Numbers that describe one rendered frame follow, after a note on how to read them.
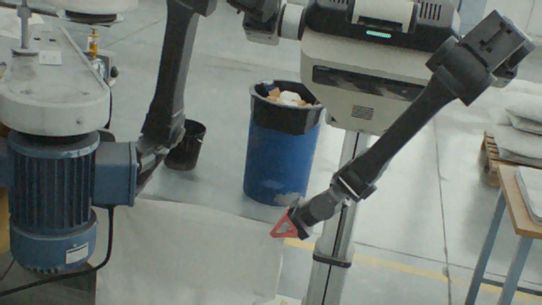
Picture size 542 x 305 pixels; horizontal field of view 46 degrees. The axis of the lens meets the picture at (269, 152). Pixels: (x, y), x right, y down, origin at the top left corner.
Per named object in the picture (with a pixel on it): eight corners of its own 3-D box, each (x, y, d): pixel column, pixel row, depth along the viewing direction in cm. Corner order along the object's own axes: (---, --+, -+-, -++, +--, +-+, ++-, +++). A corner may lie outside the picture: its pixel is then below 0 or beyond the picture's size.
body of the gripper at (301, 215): (286, 218, 142) (314, 202, 140) (295, 198, 152) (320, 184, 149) (303, 241, 144) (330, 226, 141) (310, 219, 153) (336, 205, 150)
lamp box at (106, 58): (115, 86, 165) (117, 52, 162) (107, 91, 161) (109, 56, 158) (88, 80, 166) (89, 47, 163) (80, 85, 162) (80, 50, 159)
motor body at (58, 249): (108, 245, 127) (114, 128, 117) (71, 288, 113) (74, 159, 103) (37, 228, 129) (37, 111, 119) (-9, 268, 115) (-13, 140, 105)
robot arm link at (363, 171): (502, 74, 112) (458, 31, 114) (489, 85, 109) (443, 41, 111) (374, 195, 144) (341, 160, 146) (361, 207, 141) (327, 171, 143)
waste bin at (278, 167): (318, 182, 421) (335, 88, 396) (306, 219, 375) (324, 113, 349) (246, 167, 428) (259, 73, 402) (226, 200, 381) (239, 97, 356)
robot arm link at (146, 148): (187, 126, 144) (156, 108, 145) (163, 139, 133) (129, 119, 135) (168, 170, 148) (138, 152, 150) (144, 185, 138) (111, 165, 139)
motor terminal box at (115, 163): (133, 194, 125) (137, 139, 121) (135, 221, 116) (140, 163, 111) (89, 193, 123) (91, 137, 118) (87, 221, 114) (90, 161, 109)
